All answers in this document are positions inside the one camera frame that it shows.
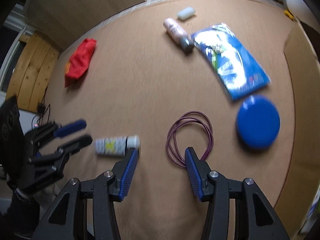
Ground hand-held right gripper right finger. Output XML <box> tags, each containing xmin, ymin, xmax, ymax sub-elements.
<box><xmin>184</xmin><ymin>147</ymin><xmax>292</xmax><ymax>240</ymax></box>

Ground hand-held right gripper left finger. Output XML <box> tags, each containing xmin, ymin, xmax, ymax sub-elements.
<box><xmin>31</xmin><ymin>148</ymin><xmax>139</xmax><ymax>240</ymax></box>

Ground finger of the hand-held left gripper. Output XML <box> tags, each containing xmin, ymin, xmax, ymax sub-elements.
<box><xmin>29</xmin><ymin>134</ymin><xmax>93</xmax><ymax>175</ymax></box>
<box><xmin>25</xmin><ymin>119</ymin><xmax>87</xmax><ymax>150</ymax></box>

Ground purple cable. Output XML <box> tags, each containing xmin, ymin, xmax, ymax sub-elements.
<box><xmin>166</xmin><ymin>110</ymin><xmax>213</xmax><ymax>167</ymax></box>

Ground small star print bottle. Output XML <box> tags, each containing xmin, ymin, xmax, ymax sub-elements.
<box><xmin>94</xmin><ymin>135</ymin><xmax>141</xmax><ymax>158</ymax></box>

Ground red cloth pouch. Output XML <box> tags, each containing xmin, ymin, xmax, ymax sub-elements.
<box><xmin>64</xmin><ymin>38</ymin><xmax>97</xmax><ymax>88</ymax></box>

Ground blue round lid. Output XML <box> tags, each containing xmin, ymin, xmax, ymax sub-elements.
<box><xmin>236</xmin><ymin>95</ymin><xmax>281</xmax><ymax>150</ymax></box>

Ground blue glossy packet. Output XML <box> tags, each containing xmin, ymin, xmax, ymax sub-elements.
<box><xmin>191</xmin><ymin>23</ymin><xmax>272</xmax><ymax>102</ymax></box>

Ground cardboard box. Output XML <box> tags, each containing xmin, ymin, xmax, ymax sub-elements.
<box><xmin>274</xmin><ymin>21</ymin><xmax>320</xmax><ymax>230</ymax></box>

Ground pink bottle with grey cap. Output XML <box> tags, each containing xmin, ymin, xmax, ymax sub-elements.
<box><xmin>163</xmin><ymin>17</ymin><xmax>195</xmax><ymax>54</ymax></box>

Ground small white eraser block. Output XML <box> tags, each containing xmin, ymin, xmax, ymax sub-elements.
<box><xmin>177</xmin><ymin>7</ymin><xmax>196</xmax><ymax>20</ymax></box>

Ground pine plank board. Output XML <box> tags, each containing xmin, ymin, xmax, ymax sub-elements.
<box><xmin>6</xmin><ymin>31</ymin><xmax>62</xmax><ymax>112</ymax></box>

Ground light wooden panel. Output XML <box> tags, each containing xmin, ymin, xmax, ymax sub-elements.
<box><xmin>25</xmin><ymin>0</ymin><xmax>147</xmax><ymax>50</ymax></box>

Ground small penguin plush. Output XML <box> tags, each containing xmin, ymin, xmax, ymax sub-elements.
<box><xmin>283</xmin><ymin>0</ymin><xmax>315</xmax><ymax>23</ymax></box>

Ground black adapter cable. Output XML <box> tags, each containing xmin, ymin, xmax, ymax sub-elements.
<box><xmin>37</xmin><ymin>104</ymin><xmax>52</xmax><ymax>130</ymax></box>

